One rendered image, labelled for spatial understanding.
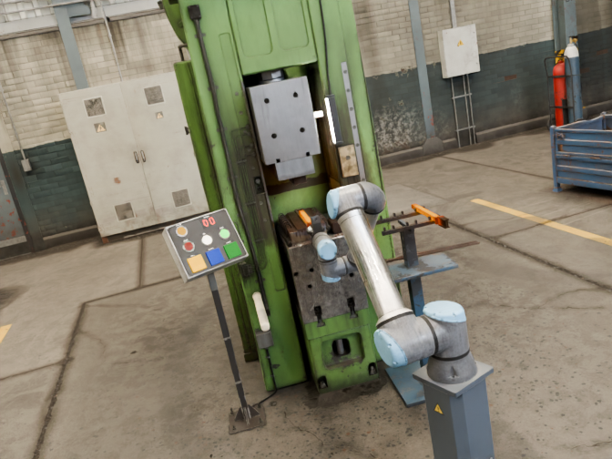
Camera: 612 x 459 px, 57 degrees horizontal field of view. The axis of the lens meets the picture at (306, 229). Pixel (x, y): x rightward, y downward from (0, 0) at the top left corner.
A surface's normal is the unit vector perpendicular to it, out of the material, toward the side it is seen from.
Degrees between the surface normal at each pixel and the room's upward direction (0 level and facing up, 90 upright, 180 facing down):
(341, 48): 90
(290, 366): 90
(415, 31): 90
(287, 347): 90
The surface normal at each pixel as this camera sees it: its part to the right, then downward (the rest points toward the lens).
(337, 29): 0.18, 0.24
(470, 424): 0.57, 0.12
